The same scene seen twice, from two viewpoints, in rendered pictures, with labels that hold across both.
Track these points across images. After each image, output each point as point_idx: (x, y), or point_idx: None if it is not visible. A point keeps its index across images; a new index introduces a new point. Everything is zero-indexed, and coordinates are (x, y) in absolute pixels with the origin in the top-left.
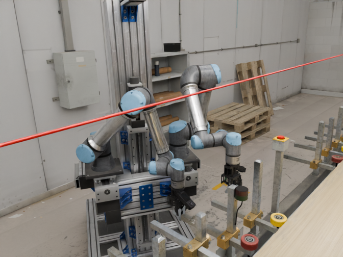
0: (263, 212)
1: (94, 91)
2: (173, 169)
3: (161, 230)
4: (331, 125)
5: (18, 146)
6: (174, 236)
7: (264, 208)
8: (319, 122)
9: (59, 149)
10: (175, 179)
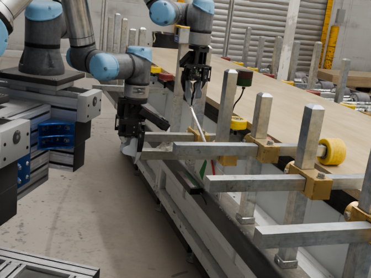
0: (36, 203)
1: None
2: (143, 61)
3: (203, 148)
4: (132, 39)
5: None
6: (231, 145)
7: (31, 198)
8: (141, 29)
9: None
10: (145, 80)
